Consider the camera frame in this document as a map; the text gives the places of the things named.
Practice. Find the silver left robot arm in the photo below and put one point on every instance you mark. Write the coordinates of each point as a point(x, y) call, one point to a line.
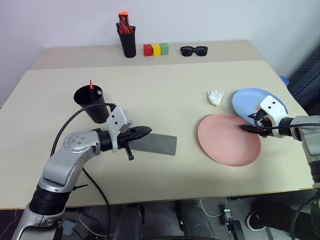
point(72, 150)

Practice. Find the green block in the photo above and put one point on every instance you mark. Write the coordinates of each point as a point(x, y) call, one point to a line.
point(164, 48)

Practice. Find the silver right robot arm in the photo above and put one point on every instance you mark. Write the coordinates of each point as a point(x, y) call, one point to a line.
point(310, 140)

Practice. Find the blue plastic container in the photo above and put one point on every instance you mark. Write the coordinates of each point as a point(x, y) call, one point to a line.
point(285, 79)

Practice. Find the dark rounded shape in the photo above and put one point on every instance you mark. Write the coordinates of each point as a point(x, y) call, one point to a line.
point(192, 222)

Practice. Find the yellow block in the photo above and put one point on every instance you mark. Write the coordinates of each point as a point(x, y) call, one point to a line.
point(156, 49)

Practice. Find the blue plate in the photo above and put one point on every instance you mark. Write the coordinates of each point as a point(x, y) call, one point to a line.
point(250, 101)

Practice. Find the pink plate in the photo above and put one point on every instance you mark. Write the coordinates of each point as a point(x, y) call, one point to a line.
point(225, 140)

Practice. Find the red block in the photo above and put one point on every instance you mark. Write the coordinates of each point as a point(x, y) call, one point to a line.
point(147, 50)

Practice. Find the black and red marker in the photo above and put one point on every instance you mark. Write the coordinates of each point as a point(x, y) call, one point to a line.
point(91, 85)

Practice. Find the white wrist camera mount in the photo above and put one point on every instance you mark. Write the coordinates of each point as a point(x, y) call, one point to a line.
point(117, 120)
point(273, 108)

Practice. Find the white crumpled tissue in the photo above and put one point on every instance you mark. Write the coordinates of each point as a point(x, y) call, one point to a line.
point(215, 98)

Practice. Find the large black plastic cup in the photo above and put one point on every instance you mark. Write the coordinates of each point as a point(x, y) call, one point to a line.
point(96, 113)

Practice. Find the small grey box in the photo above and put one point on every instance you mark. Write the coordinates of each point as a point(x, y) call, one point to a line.
point(68, 226)

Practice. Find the black sunglasses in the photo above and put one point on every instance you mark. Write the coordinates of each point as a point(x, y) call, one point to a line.
point(190, 51)

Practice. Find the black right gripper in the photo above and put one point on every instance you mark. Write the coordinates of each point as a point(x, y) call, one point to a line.
point(266, 126)

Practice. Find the grey rectangular cloth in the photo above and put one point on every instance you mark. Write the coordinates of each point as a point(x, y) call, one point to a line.
point(157, 145)

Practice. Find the black metal clamp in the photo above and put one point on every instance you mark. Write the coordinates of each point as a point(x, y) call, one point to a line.
point(232, 225)

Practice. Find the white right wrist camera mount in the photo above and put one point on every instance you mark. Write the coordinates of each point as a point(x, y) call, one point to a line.
point(273, 108)

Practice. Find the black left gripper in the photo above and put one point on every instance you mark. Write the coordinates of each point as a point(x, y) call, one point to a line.
point(126, 138)

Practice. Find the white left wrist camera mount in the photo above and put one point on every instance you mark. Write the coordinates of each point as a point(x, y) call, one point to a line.
point(117, 120)

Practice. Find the black and white sneaker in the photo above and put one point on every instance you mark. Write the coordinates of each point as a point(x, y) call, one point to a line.
point(253, 220)

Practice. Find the tall black pen holder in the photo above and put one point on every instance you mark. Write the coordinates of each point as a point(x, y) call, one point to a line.
point(128, 45)

